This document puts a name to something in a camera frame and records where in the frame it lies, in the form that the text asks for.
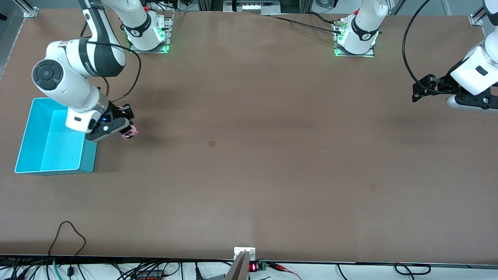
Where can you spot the white mounting bracket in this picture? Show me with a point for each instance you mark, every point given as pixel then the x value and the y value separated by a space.
pixel 251 251

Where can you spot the red LED display module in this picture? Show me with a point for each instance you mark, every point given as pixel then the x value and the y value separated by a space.
pixel 253 267

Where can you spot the black box with red buttons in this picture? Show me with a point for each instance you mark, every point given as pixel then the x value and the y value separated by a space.
pixel 149 277

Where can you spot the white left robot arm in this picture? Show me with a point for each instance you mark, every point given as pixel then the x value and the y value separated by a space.
pixel 476 66

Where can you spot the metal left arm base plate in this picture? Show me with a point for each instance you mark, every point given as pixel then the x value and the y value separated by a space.
pixel 369 54

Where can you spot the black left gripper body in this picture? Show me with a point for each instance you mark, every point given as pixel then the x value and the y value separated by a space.
pixel 448 83

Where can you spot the red clip lead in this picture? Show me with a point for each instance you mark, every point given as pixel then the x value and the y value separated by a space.
pixel 278 266

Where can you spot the grey aluminium camera bar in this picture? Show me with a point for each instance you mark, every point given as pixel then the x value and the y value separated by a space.
pixel 239 268

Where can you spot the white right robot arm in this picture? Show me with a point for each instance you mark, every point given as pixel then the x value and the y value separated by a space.
pixel 70 85

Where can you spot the aluminium corner bracket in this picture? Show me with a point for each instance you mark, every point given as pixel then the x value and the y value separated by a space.
pixel 475 18

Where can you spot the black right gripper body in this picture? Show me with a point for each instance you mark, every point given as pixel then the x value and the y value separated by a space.
pixel 115 111

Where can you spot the aluminium frame with light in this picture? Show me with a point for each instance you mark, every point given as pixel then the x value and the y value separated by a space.
pixel 251 7

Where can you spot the pink jeep toy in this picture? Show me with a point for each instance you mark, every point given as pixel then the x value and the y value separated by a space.
pixel 126 136

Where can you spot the cyan plastic bin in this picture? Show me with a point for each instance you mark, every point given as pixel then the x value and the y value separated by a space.
pixel 50 155

